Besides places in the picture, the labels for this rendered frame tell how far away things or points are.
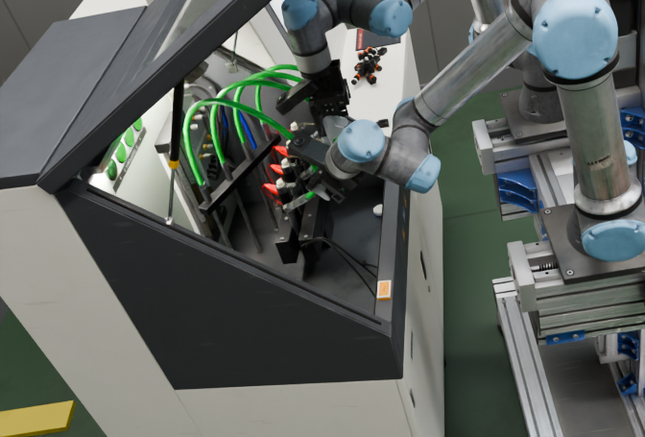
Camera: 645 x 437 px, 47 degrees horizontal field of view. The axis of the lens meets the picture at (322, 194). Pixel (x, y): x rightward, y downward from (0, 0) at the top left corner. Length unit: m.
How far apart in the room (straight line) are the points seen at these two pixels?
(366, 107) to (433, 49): 1.63
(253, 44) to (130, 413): 1.03
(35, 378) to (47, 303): 1.64
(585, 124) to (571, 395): 1.30
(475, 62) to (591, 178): 0.28
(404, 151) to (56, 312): 0.91
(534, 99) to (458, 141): 1.76
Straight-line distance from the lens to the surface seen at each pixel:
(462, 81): 1.37
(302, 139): 1.52
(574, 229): 1.63
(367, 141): 1.31
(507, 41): 1.33
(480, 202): 3.35
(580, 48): 1.16
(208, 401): 1.96
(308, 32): 1.52
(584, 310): 1.75
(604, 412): 2.39
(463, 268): 3.07
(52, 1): 3.94
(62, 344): 1.91
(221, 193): 1.92
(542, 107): 1.98
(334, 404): 1.88
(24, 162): 1.57
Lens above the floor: 2.21
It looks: 38 degrees down
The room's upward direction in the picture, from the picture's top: 18 degrees counter-clockwise
